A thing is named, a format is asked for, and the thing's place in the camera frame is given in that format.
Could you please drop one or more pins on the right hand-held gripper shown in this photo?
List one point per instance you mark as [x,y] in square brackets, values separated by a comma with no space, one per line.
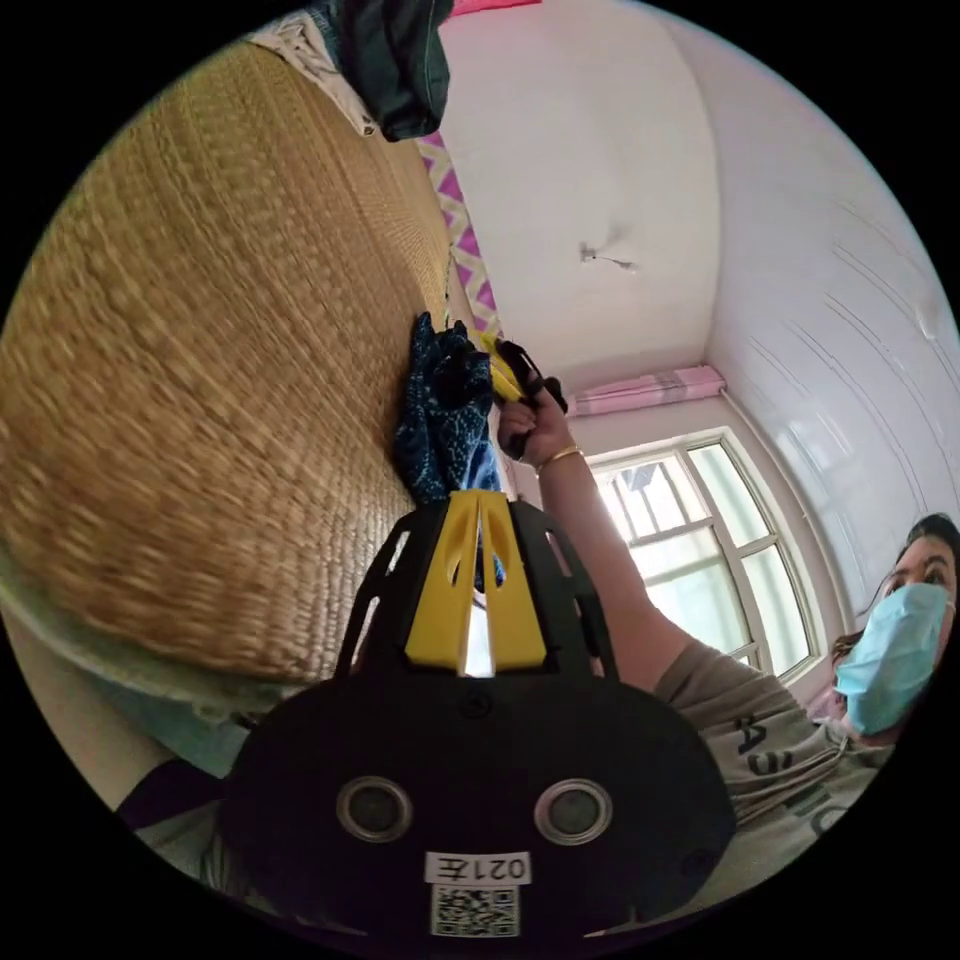
[534,379]

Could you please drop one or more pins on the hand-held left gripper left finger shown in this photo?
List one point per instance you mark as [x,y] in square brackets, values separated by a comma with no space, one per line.
[439,600]

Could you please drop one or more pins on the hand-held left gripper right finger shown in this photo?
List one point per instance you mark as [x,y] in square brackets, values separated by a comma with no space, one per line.
[517,615]

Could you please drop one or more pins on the blue patterned long sleeve shirt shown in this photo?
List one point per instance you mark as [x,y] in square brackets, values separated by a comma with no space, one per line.
[442,420]

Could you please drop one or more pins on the person's right forearm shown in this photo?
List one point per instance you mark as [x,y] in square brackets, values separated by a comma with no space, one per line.
[600,555]

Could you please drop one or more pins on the person's right hand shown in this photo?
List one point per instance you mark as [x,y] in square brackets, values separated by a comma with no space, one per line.
[541,435]

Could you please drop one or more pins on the pink curtain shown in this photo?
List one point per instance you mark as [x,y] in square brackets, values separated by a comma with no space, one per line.
[645,390]

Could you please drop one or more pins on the window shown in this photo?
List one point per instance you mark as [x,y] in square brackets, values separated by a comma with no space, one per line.
[712,555]

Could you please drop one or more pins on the bed with woven mat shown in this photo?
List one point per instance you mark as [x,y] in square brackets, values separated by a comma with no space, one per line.
[210,360]

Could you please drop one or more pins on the person's body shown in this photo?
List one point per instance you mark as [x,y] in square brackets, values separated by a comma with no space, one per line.
[787,765]

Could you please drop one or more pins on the pile of clothes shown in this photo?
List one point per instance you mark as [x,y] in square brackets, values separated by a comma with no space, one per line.
[397,67]

